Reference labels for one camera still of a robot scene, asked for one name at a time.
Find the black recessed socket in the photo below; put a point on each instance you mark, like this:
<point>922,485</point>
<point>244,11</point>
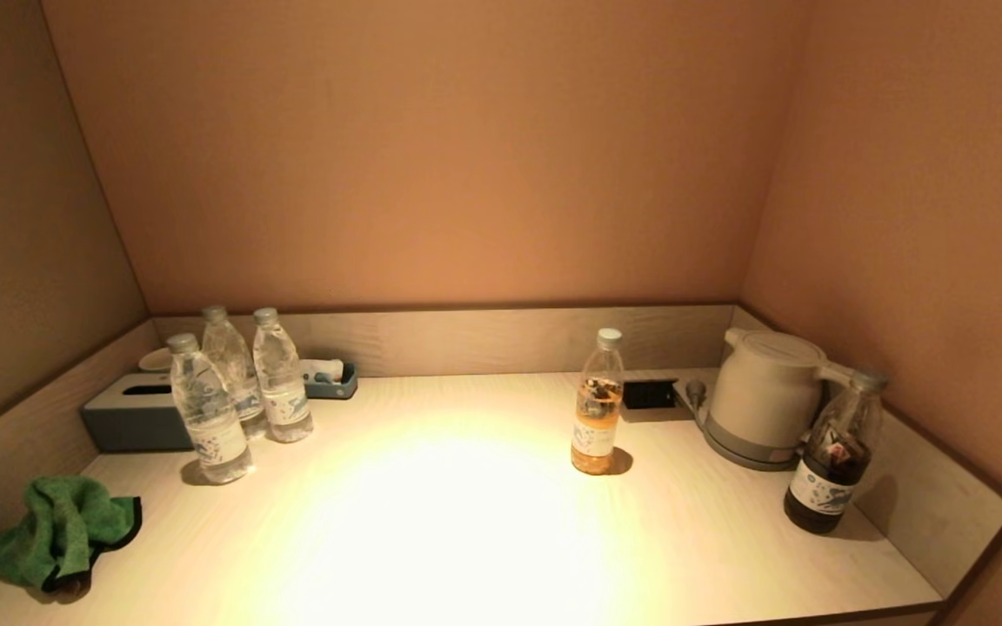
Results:
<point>648,393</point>

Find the small blue tray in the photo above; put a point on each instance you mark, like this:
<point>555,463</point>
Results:
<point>337,387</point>

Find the dark drink bottle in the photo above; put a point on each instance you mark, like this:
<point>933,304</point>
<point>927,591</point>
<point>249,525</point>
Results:
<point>833,469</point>

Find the white electric kettle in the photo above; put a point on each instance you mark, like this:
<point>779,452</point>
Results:
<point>764,382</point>

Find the clear water bottle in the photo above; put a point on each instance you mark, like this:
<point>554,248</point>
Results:
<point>212,419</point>
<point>283,391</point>
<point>230,358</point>

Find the white sachets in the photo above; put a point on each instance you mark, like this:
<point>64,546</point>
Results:
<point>322,369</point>

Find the orange tea bottle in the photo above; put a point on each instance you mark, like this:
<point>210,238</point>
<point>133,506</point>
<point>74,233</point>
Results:
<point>597,417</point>

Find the blue-grey tissue box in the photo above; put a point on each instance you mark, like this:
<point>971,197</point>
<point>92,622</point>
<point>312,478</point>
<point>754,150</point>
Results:
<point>127,417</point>

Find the grey kettle base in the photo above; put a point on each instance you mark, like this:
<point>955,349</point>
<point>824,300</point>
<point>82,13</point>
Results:
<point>743,452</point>

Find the green microfibre cloth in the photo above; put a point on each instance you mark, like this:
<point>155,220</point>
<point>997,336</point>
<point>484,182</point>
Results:
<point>62,530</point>

